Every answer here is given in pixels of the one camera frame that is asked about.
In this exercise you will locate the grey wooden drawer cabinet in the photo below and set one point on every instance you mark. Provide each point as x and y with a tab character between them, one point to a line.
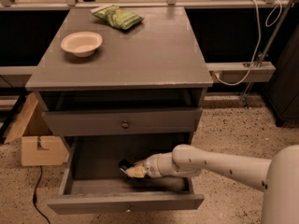
156	64

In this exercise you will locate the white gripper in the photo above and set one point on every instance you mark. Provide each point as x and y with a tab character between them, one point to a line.
153	166

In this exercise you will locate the open grey lower drawer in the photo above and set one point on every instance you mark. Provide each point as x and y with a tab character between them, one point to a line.
94	183

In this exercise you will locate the white paper bowl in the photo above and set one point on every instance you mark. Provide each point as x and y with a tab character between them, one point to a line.
82	44

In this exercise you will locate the cardboard box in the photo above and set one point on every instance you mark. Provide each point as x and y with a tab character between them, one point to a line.
38	145

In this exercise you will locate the dark cabinet at right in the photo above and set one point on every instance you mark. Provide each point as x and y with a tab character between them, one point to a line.
282	91

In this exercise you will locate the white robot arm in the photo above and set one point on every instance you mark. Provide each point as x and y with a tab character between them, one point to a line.
277	178

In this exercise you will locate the blue rxbar wrapper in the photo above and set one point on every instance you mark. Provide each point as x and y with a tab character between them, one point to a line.
125	165

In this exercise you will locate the green chip bag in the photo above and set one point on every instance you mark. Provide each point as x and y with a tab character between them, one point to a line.
117	17

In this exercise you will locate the closed grey upper drawer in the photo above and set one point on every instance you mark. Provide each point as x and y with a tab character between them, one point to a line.
123	121

